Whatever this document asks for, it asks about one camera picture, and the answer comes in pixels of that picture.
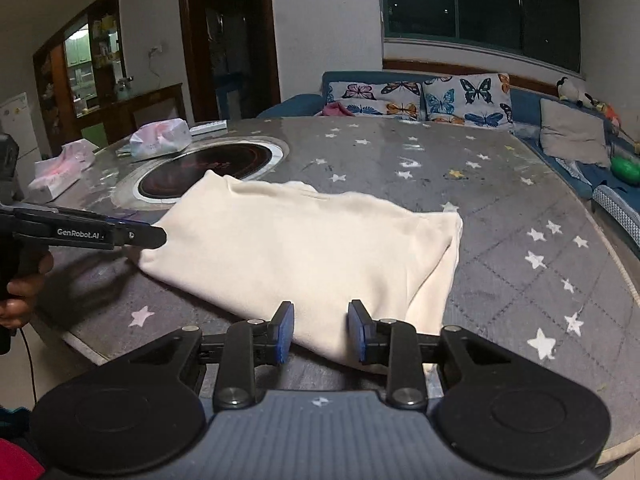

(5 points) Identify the cream garment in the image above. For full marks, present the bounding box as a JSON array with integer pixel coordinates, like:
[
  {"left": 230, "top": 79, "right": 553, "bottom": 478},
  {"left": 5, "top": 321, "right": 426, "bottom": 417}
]
[{"left": 130, "top": 172, "right": 463, "bottom": 367}]

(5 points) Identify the person left hand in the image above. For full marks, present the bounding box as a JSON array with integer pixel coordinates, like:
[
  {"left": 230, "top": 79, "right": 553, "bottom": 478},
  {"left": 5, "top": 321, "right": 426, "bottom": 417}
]
[{"left": 1, "top": 252, "right": 54, "bottom": 330}]

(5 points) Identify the pink tissue box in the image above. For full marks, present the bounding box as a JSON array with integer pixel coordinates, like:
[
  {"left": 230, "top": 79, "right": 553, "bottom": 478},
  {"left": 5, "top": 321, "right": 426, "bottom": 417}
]
[{"left": 26, "top": 139, "right": 99, "bottom": 204}]

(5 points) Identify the white refrigerator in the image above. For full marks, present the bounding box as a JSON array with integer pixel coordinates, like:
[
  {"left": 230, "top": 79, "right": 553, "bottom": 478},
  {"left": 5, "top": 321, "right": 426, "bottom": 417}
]
[{"left": 1, "top": 92, "right": 41, "bottom": 192}]

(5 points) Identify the dark wooden side table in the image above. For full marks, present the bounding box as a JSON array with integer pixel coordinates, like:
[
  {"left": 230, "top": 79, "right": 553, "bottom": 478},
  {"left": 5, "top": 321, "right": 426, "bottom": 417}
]
[{"left": 101, "top": 84, "right": 186, "bottom": 144}]

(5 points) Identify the black induction cooktop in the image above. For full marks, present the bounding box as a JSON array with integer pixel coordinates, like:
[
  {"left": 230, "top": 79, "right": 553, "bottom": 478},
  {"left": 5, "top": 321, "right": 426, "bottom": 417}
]
[{"left": 134, "top": 141, "right": 284, "bottom": 203}]

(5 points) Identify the pink tissue pack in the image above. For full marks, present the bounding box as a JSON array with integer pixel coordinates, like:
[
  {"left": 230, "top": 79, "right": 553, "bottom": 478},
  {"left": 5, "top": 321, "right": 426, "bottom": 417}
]
[{"left": 129, "top": 118, "right": 192, "bottom": 160}]

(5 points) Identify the wooden display cabinet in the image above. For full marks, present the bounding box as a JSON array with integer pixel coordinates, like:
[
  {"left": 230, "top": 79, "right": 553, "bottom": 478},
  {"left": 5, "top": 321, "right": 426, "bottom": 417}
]
[{"left": 32, "top": 0, "right": 126, "bottom": 154}]

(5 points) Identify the white remote control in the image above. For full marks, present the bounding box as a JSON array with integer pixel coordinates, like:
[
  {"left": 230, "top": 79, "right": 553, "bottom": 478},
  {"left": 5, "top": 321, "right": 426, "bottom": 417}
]
[{"left": 190, "top": 119, "right": 228, "bottom": 136}]

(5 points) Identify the pink crumpled cloth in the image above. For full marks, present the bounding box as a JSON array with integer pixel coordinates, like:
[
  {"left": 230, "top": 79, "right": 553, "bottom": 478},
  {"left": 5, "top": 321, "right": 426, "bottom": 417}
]
[{"left": 320, "top": 102, "right": 355, "bottom": 117}]

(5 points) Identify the left butterfly pillow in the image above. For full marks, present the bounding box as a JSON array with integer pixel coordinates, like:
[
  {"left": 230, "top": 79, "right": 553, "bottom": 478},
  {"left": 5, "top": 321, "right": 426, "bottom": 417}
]
[{"left": 328, "top": 81, "right": 425, "bottom": 122}]

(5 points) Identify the butterfly pillow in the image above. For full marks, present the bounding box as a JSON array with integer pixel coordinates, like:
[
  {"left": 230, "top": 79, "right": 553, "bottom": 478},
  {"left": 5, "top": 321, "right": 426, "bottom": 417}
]
[
  {"left": 422, "top": 73, "right": 513, "bottom": 130},
  {"left": 328, "top": 81, "right": 425, "bottom": 122}
]

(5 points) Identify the right butterfly pillow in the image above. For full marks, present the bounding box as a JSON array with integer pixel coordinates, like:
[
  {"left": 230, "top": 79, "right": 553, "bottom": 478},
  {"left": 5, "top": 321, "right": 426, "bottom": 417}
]
[{"left": 422, "top": 73, "right": 513, "bottom": 130}]

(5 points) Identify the blue corner sofa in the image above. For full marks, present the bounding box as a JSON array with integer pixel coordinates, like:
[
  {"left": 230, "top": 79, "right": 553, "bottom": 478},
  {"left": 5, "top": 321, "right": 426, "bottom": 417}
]
[{"left": 261, "top": 72, "right": 639, "bottom": 242}]

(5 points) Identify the beige plain cushion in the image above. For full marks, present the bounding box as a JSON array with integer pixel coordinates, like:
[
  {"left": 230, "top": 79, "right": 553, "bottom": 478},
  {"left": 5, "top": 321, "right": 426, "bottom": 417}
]
[{"left": 540, "top": 99, "right": 611, "bottom": 168}]

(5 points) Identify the green round bowl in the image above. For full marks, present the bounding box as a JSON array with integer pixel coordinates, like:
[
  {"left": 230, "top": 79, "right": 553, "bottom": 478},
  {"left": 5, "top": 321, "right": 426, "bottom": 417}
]
[{"left": 611, "top": 156, "right": 640, "bottom": 186}]

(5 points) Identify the panda plush toy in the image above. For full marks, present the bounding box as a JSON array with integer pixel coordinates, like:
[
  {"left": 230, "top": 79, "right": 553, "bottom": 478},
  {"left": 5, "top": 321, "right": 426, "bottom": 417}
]
[{"left": 556, "top": 76, "right": 593, "bottom": 108}]

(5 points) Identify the dark green framed window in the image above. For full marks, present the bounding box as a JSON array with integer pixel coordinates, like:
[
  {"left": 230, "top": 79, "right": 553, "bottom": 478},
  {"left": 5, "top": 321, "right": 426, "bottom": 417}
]
[{"left": 382, "top": 0, "right": 580, "bottom": 73}]

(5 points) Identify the dark wooden door frame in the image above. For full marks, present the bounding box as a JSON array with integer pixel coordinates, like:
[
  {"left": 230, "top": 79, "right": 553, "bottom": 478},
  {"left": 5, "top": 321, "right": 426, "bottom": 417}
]
[{"left": 179, "top": 0, "right": 281, "bottom": 122}]

